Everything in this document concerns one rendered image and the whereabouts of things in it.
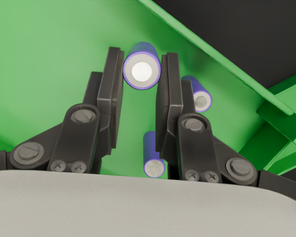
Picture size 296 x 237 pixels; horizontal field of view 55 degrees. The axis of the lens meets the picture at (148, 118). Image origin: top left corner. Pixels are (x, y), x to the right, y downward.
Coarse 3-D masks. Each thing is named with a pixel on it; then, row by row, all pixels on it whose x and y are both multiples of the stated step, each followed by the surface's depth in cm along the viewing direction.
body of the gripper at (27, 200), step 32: (0, 192) 7; (32, 192) 7; (64, 192) 7; (96, 192) 7; (128, 192) 7; (160, 192) 7; (192, 192) 7; (224, 192) 7; (256, 192) 8; (0, 224) 6; (32, 224) 6; (64, 224) 6; (96, 224) 6; (128, 224) 6; (160, 224) 6; (192, 224) 7; (224, 224) 7; (256, 224) 7; (288, 224) 7
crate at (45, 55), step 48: (0, 0) 25; (48, 0) 25; (96, 0) 25; (144, 0) 21; (0, 48) 27; (48, 48) 27; (96, 48) 27; (192, 48) 27; (0, 96) 28; (48, 96) 28; (144, 96) 28; (240, 96) 29; (0, 144) 29; (240, 144) 30; (288, 144) 25
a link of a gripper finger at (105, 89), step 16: (112, 48) 13; (112, 64) 12; (96, 80) 12; (112, 80) 11; (96, 96) 12; (112, 96) 11; (112, 112) 11; (112, 128) 12; (32, 144) 9; (48, 144) 10; (112, 144) 12; (16, 160) 9; (32, 160) 9; (48, 160) 9; (96, 160) 11
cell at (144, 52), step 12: (132, 48) 16; (144, 48) 14; (132, 60) 13; (144, 60) 13; (156, 60) 13; (132, 72) 13; (144, 72) 13; (156, 72) 13; (132, 84) 13; (144, 84) 13
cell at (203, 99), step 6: (186, 78) 27; (192, 78) 26; (192, 84) 24; (198, 84) 24; (198, 90) 22; (204, 90) 22; (198, 96) 22; (204, 96) 22; (210, 96) 22; (198, 102) 22; (204, 102) 22; (210, 102) 22; (198, 108) 22; (204, 108) 22
